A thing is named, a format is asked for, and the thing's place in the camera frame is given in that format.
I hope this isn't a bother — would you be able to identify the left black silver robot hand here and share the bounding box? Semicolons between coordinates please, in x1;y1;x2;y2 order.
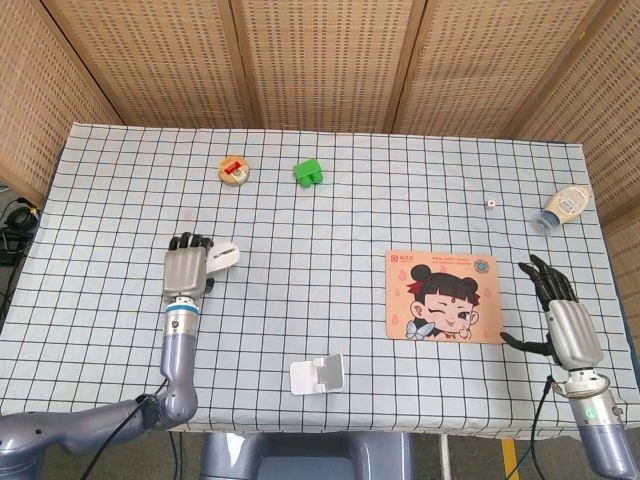
162;232;217;302

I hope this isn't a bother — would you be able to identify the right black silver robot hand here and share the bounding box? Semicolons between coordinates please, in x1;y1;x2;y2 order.
500;254;605;372

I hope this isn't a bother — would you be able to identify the white computer mouse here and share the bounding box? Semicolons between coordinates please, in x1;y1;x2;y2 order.
206;240;241;276

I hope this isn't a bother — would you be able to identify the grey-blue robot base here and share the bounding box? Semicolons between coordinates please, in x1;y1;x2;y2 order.
200;430;416;480

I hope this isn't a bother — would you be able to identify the cartoon girl mouse pad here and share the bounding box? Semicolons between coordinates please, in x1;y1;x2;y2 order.
384;249;504;346

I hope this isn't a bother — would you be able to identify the round wooden toy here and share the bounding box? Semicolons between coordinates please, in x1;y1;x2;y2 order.
216;155;251;187

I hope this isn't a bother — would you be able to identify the cream bottle blue cap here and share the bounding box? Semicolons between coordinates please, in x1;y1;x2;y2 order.
535;184;594;235

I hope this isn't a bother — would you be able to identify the blue checkered tablecloth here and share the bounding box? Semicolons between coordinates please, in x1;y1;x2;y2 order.
0;123;640;435

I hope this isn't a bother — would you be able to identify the green toy building block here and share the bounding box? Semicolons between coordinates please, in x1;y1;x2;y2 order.
292;158;325;190

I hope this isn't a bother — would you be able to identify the white folding phone stand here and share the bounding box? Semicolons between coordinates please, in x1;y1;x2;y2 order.
289;352;347;397

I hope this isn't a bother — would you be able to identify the white table leg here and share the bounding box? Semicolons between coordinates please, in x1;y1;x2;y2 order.
438;432;453;480

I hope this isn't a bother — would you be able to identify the woven bamboo folding screen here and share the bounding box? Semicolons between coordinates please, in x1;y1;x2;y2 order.
0;0;640;306

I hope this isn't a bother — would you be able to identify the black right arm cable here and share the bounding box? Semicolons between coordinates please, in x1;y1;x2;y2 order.
523;375;555;480

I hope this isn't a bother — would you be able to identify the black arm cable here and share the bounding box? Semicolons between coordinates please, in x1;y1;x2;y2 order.
78;378;169;480
523;375;555;480

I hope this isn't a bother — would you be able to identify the black floor cable bundle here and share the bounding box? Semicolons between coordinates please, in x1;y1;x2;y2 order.
0;185;40;267

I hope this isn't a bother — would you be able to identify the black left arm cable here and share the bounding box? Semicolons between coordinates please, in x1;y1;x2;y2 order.
78;378;169;480

